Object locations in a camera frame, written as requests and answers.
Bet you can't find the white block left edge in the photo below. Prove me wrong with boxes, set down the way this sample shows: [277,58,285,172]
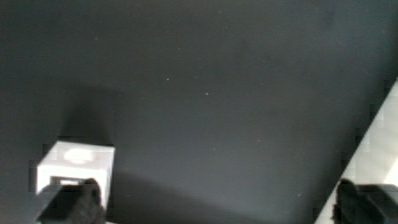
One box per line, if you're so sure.
[35,141,115,206]

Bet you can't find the white frame wall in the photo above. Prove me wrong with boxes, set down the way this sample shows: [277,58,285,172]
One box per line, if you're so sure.
[314,80,398,224]

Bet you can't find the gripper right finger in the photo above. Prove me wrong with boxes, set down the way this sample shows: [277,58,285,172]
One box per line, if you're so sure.
[332,179,398,224]

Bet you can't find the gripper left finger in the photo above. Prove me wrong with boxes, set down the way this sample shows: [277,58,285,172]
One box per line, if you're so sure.
[24,178,106,224]

